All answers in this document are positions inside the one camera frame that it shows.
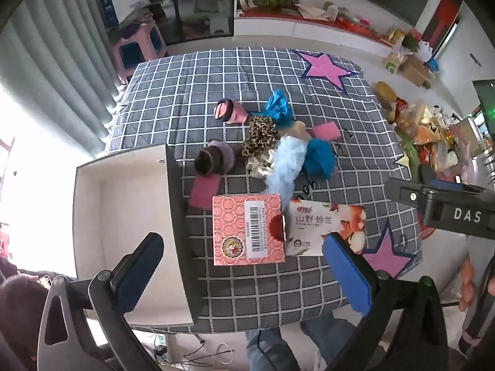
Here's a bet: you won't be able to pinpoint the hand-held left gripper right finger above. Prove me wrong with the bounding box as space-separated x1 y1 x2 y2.
323 232 449 371

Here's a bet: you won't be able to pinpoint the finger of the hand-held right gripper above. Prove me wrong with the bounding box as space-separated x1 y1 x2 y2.
386 178 489 210

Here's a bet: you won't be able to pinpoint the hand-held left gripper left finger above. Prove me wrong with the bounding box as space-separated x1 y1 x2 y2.
39 232 165 361

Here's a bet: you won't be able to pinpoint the blue mesh bath pouf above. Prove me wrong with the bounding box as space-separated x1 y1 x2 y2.
302 138 336 180

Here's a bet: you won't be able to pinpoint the pink sponge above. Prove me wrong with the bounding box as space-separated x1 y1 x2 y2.
310 122 342 142
189 174 222 210

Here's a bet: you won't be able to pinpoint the light blue furry fabric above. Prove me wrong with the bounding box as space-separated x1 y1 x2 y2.
265 136 308 202

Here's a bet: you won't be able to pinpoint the blue cloth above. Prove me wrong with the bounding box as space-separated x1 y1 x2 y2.
265 90 295 128

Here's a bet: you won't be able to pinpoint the leopard print scrunchie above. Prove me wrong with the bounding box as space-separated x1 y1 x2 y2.
240 114 280 158

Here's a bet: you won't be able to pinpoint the person's right forearm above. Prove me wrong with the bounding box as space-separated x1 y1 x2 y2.
460 236 495 360

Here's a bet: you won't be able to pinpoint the person's right hand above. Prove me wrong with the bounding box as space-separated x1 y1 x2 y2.
459 255 477 312

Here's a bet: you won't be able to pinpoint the white floral box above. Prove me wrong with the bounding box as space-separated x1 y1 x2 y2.
285 198 367 258

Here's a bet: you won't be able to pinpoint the pile of packaged goods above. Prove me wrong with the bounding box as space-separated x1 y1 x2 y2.
373 81 476 186

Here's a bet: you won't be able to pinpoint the person's jeans legs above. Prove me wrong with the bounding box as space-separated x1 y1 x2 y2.
245 309 372 371

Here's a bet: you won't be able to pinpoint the orange snack packet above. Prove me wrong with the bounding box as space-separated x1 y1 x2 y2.
212 193 287 267

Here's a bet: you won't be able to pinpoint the dark monitor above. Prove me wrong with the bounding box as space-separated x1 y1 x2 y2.
474 79 495 124

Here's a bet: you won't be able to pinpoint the brown cardboard box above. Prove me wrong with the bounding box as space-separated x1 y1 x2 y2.
400 54 434 89

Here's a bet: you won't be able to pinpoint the green and white bag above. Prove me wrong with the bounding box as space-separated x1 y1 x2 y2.
383 50 405 75

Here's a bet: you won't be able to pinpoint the cream scrunchie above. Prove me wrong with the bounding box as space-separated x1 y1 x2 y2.
246 149 277 180

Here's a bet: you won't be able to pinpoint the pink rolled sock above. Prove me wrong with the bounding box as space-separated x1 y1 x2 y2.
214 98 249 125

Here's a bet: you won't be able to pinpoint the low white cabinet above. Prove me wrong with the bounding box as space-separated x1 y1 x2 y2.
234 8 395 49

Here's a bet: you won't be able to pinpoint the grey checked blanket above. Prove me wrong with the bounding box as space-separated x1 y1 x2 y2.
106 46 424 335

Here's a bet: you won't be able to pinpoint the grey pleated curtain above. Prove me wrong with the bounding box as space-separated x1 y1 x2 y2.
0 0 124 159

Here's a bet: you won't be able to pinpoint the pink plastic stool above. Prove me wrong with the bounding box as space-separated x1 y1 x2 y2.
112 23 168 83

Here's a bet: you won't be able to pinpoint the white and blue cardboard box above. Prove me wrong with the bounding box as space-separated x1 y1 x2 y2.
97 0 151 28

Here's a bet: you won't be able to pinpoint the glass door cabinet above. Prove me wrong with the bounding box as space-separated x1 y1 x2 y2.
110 0 236 45

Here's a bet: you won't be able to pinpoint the white cable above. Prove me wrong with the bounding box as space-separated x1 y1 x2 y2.
182 342 236 368

